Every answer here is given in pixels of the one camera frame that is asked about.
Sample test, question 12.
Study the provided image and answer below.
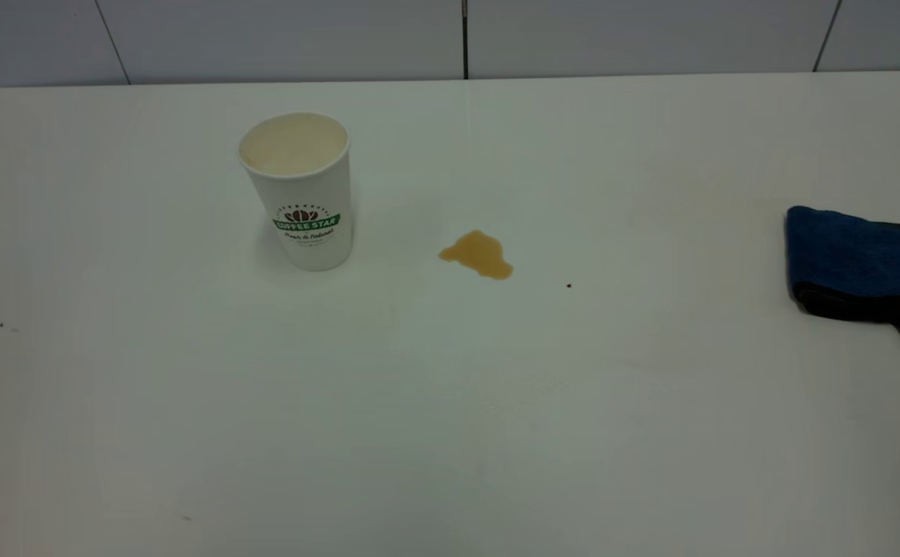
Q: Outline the white paper coffee cup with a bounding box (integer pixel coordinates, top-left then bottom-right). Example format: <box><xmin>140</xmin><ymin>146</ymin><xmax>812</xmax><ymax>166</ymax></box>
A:
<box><xmin>238</xmin><ymin>113</ymin><xmax>354</xmax><ymax>272</ymax></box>

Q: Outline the brown coffee spill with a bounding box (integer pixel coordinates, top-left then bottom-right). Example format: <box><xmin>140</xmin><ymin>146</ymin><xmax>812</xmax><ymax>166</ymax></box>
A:
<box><xmin>439</xmin><ymin>230</ymin><xmax>514</xmax><ymax>280</ymax></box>

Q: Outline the blue black-edged cleaning cloth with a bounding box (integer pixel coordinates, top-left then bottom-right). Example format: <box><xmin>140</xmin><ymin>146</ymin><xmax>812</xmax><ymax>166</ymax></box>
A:
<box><xmin>785</xmin><ymin>205</ymin><xmax>900</xmax><ymax>355</ymax></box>

